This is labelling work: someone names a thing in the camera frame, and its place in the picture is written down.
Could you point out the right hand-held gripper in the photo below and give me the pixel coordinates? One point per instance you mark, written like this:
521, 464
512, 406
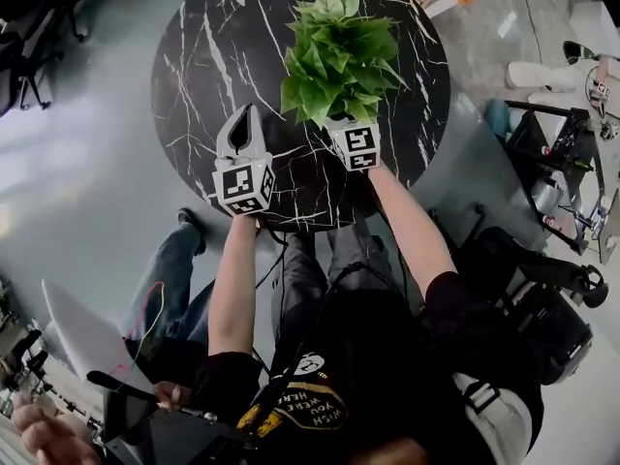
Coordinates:
359, 145

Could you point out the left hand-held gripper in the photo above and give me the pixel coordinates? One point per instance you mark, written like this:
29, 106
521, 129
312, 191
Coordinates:
239, 182

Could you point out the green potted plant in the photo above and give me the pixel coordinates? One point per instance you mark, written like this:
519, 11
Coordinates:
339, 51

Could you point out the white shoulder bag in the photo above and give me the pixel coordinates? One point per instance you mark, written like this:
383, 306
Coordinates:
494, 414

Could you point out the person's right forearm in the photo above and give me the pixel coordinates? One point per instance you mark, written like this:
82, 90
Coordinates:
412, 230

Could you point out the person's left forearm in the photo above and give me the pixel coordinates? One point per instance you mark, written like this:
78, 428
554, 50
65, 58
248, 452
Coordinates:
232, 288

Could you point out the person's grey trousers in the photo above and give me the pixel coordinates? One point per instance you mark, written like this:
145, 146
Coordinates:
300, 274

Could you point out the black metal rack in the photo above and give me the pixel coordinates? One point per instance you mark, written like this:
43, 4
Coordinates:
562, 138

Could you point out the person's black printed shirt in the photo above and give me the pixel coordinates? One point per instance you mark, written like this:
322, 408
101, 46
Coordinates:
387, 356

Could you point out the black office chair with armrests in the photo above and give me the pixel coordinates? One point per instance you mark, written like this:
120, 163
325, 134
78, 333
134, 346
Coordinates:
537, 303

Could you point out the white flat board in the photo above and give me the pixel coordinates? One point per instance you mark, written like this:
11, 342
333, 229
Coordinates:
87, 332

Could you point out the black handheld device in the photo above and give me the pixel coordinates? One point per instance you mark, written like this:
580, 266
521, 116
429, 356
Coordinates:
126, 407

